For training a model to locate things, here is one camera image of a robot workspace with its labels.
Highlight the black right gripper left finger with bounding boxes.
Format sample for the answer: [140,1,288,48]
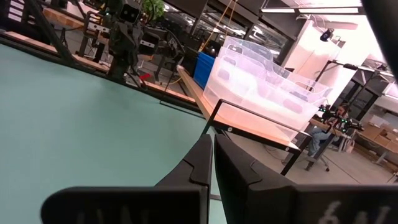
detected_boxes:
[155,133,216,188]

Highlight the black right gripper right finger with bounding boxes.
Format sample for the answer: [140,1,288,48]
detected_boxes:
[213,133,298,224]

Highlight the green potted plant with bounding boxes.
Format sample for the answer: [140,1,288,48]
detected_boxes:
[140,0,166,20]

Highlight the person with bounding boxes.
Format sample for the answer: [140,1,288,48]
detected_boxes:
[306,102,354,158]

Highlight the green table mat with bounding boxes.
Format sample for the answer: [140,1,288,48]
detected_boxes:
[0,42,229,224]

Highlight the black box white labels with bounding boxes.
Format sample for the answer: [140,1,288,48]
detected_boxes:
[0,0,25,23]

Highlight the brown cardboard box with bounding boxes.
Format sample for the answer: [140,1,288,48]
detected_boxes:
[362,124,392,147]

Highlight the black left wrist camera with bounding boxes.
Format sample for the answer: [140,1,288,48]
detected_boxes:
[119,2,142,25]

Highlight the wooden shelf black metal frame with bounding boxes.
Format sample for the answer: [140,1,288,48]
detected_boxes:
[159,64,314,177]

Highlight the black aluminium station frame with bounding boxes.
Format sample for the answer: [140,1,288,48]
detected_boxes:
[0,0,200,108]

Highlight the black ceiling-mounted camera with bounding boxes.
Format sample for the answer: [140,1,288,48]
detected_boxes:
[319,27,335,43]

